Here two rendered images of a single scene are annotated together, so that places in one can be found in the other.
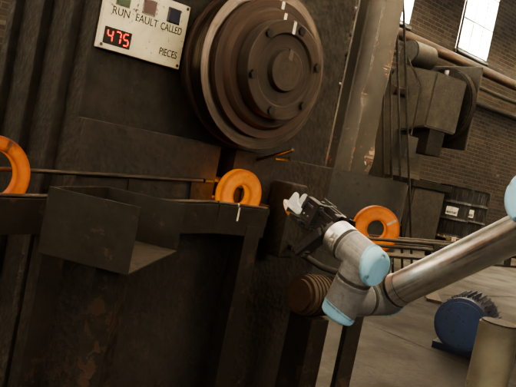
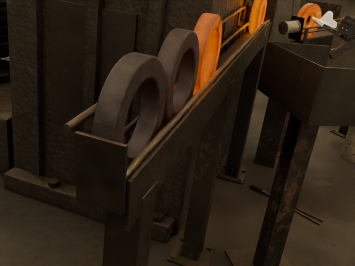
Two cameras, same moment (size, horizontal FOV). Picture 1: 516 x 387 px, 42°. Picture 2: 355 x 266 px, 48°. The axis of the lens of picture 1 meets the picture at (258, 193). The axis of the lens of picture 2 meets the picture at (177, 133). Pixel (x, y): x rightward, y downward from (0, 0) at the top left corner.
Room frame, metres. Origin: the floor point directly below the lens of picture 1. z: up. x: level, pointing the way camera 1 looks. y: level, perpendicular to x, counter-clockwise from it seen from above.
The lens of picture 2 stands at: (0.79, 1.11, 0.89)
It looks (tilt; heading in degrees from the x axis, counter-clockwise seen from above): 23 degrees down; 328
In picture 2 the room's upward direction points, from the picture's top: 8 degrees clockwise
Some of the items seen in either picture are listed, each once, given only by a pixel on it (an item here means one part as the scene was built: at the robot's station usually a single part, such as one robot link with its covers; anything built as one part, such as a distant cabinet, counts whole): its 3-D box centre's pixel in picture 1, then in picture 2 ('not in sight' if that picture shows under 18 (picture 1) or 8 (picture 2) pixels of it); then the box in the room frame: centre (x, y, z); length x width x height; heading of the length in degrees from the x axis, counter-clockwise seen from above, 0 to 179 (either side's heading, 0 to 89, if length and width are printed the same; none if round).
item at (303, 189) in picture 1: (282, 219); (261, 24); (2.17, -0.10, 0.68); 0.11 x 0.08 x 0.24; 42
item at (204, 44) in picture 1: (259, 69); not in sight; (2.01, 0.07, 1.11); 0.47 x 0.06 x 0.47; 132
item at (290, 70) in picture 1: (281, 70); not in sight; (1.93, 0.00, 1.11); 0.28 x 0.06 x 0.28; 132
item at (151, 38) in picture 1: (144, 25); not in sight; (1.86, 0.40, 1.15); 0.26 x 0.02 x 0.18; 132
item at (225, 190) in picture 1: (238, 194); (258, 13); (2.03, 0.06, 0.74); 0.16 x 0.03 x 0.16; 130
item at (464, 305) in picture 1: (469, 322); not in sight; (3.81, -1.33, 0.17); 0.57 x 0.31 x 0.34; 152
